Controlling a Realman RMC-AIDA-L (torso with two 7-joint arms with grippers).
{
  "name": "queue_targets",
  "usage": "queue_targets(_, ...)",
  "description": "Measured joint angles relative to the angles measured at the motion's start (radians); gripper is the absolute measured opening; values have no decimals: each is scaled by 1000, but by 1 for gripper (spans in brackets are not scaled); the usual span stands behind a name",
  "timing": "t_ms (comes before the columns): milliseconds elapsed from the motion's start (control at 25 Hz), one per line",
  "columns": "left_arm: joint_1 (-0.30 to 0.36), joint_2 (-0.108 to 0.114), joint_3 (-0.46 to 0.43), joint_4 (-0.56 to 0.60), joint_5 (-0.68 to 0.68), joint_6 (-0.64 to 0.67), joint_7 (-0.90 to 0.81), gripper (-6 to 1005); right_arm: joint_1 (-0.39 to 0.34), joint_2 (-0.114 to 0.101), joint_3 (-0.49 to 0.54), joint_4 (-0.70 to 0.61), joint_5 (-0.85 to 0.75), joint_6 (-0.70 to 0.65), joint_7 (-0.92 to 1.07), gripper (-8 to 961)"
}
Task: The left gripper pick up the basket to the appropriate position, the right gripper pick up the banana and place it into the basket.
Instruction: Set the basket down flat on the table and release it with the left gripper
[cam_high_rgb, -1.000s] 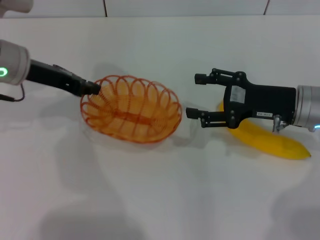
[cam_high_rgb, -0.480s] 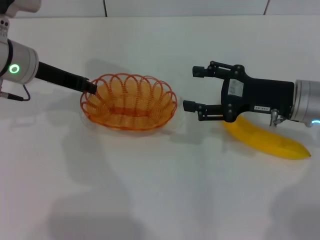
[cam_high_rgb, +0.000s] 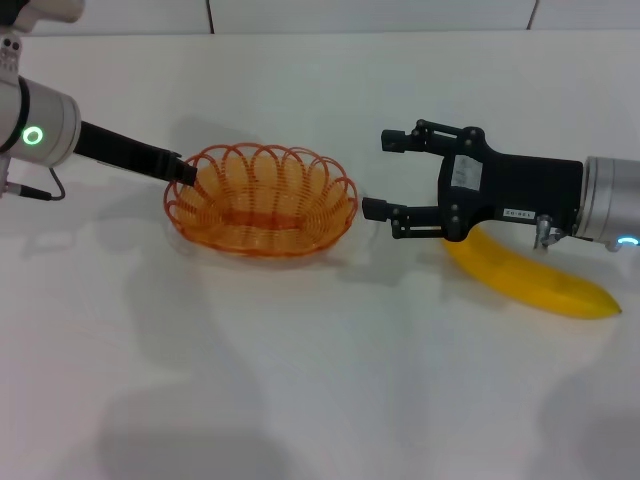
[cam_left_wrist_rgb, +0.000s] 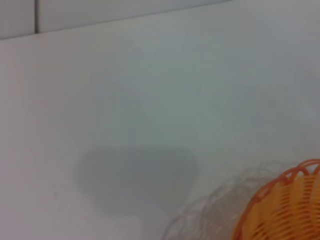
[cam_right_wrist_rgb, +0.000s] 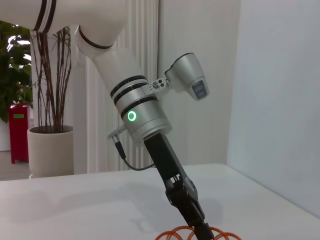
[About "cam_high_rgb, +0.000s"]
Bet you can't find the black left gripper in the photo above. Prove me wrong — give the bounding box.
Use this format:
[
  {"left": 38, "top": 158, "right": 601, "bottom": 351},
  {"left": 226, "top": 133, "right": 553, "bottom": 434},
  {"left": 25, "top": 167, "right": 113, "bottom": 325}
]
[{"left": 74, "top": 119, "right": 199, "bottom": 189}]

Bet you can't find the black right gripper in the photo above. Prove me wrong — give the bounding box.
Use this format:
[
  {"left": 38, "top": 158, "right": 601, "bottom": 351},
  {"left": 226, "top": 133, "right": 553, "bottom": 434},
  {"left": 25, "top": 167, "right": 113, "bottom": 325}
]
[{"left": 362, "top": 119, "right": 585, "bottom": 243}]

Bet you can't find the orange wire basket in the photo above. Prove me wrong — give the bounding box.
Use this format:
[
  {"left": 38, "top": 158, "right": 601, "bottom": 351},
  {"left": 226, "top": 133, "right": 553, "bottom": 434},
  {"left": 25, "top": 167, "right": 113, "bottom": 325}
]
[{"left": 163, "top": 143, "right": 359, "bottom": 259}]

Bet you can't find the yellow banana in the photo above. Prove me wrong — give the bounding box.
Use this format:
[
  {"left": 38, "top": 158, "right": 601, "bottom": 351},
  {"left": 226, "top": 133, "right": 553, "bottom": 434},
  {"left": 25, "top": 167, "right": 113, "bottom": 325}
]
[{"left": 442, "top": 224, "right": 624, "bottom": 320}]

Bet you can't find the left arm dark cable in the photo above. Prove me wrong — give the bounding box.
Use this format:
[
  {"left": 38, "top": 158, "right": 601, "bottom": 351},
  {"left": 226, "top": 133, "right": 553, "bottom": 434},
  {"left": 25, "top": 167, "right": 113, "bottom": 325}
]
[{"left": 3, "top": 167, "right": 67, "bottom": 202}]

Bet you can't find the right gripper cable with plug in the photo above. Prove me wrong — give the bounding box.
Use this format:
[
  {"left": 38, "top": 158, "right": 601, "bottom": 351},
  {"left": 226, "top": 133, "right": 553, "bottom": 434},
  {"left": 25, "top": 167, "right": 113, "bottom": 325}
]
[{"left": 533, "top": 214, "right": 565, "bottom": 251}]

